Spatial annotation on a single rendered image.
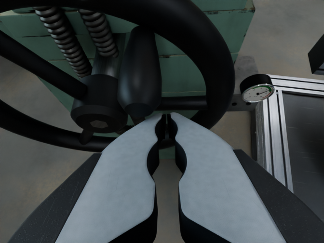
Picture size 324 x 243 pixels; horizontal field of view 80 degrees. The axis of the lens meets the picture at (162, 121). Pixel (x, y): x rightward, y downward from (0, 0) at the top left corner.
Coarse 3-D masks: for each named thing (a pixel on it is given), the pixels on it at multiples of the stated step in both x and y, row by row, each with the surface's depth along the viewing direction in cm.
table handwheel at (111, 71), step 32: (0, 0) 10; (32, 0) 11; (64, 0) 11; (96, 0) 11; (128, 0) 11; (160, 0) 11; (0, 32) 14; (160, 32) 12; (192, 32) 12; (32, 64) 16; (96, 64) 23; (224, 64) 15; (96, 96) 19; (192, 96) 22; (224, 96) 19; (32, 128) 26; (96, 128) 22
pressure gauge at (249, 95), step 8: (248, 80) 39; (256, 80) 38; (264, 80) 38; (240, 88) 41; (248, 88) 38; (256, 88) 38; (264, 88) 39; (272, 88) 38; (248, 96) 41; (256, 96) 41; (264, 96) 41
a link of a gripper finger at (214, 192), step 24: (168, 120) 11; (192, 144) 9; (216, 144) 9; (192, 168) 8; (216, 168) 7; (240, 168) 7; (192, 192) 7; (216, 192) 7; (240, 192) 6; (192, 216) 6; (216, 216) 6; (240, 216) 6; (264, 216) 6; (192, 240) 6; (216, 240) 6; (240, 240) 5; (264, 240) 5
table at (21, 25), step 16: (0, 16) 21; (16, 16) 21; (32, 16) 21; (80, 16) 21; (112, 16) 21; (16, 32) 23; (32, 32) 23; (80, 32) 23; (112, 32) 23; (128, 32) 23
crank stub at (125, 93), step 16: (144, 32) 12; (128, 48) 11; (144, 48) 11; (128, 64) 10; (144, 64) 10; (128, 80) 10; (144, 80) 10; (160, 80) 11; (128, 96) 10; (144, 96) 10; (160, 96) 10; (128, 112) 10; (144, 112) 10
